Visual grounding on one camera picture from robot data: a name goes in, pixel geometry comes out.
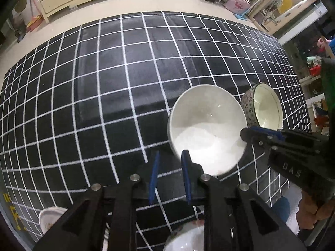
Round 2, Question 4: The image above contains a plain white bowl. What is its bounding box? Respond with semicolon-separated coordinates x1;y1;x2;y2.
167;84;248;177

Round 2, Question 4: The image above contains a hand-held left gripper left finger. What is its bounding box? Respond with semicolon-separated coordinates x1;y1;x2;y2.
33;151;161;251

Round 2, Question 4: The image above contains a black white checked tablecloth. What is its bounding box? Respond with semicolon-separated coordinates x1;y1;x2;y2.
0;11;312;249

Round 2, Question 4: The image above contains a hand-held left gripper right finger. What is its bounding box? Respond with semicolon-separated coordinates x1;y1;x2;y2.
181;150;307;251

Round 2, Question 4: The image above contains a person's right hand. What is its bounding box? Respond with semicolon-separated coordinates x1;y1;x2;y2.
298;192;327;231

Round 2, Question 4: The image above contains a broom with red handle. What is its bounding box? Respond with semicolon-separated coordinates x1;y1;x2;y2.
29;0;40;19

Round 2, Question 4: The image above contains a white plate with small flowers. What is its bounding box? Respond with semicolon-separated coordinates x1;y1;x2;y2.
39;206;69;237

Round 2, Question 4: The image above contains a pink bag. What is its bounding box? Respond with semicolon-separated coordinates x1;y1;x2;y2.
224;0;252;13

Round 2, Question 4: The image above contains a pale blue bowl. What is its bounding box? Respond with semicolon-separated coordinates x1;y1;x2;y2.
164;220;233;251

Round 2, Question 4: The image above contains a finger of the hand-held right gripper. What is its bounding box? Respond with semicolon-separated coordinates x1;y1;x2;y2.
251;126;285;140
240;128;279;163

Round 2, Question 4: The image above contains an orange basin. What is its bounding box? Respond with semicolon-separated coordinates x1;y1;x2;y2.
26;16;43;32

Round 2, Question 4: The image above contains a blue stool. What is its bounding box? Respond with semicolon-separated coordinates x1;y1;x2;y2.
271;196;291;223

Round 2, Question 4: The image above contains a patterned bowl with cream inside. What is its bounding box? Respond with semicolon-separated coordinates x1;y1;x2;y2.
241;83;283;131

